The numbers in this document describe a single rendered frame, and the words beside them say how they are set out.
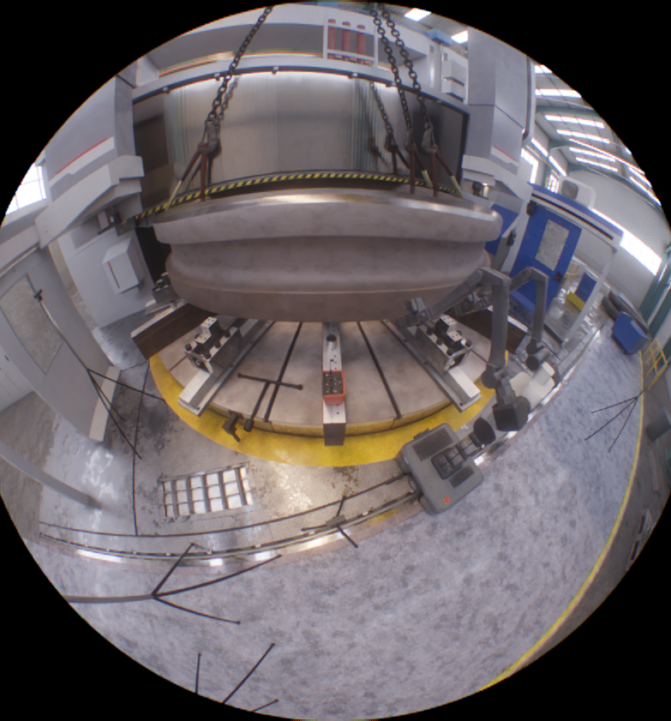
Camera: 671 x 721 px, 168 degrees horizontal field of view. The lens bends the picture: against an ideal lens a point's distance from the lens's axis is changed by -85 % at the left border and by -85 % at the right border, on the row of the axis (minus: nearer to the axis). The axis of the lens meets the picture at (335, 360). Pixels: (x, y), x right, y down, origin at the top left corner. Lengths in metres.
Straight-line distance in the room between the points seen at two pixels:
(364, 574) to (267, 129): 5.56
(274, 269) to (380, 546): 2.22
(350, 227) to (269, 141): 3.25
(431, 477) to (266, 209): 2.11
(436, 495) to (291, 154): 4.87
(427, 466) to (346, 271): 1.57
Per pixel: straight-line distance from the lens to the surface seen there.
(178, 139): 4.57
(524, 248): 5.92
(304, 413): 1.85
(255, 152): 4.38
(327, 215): 1.39
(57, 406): 3.23
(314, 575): 1.95
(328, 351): 1.73
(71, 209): 3.12
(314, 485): 1.95
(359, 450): 2.05
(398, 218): 1.49
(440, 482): 1.86
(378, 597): 2.03
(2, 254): 3.13
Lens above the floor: 1.91
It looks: 47 degrees down
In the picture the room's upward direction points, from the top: 1 degrees clockwise
